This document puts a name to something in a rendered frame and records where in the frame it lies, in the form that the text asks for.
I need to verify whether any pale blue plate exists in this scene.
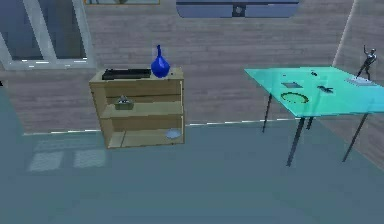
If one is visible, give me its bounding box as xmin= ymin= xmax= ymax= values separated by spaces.
xmin=165 ymin=128 xmax=183 ymax=140

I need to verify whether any light wooden open shelf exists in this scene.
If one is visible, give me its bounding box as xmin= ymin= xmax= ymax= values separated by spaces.
xmin=88 ymin=67 xmax=186 ymax=150

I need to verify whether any blue glass vase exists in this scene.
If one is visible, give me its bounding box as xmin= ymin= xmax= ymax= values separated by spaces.
xmin=150 ymin=44 xmax=171 ymax=79

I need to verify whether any small grey-green bowl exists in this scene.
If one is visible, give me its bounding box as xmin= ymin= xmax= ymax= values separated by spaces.
xmin=114 ymin=95 xmax=135 ymax=111

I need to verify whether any black flat keyboard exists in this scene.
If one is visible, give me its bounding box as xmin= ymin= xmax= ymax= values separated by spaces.
xmin=101 ymin=68 xmax=152 ymax=81

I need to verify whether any small grey flat square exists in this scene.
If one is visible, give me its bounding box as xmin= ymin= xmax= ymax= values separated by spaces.
xmin=281 ymin=81 xmax=304 ymax=89

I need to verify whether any turquoise glass table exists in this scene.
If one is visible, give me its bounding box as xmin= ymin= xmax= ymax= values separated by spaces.
xmin=244 ymin=65 xmax=384 ymax=168

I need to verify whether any white-framed window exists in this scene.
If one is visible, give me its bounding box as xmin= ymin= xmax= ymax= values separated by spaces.
xmin=0 ymin=0 xmax=98 ymax=71

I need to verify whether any dark metal figure statue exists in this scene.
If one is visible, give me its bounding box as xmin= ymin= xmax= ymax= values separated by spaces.
xmin=345 ymin=44 xmax=379 ymax=87

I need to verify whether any green ring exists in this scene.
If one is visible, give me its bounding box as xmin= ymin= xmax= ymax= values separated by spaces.
xmin=280 ymin=91 xmax=310 ymax=104

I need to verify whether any blue wall-mounted panel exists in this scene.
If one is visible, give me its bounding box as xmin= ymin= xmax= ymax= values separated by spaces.
xmin=175 ymin=0 xmax=300 ymax=19

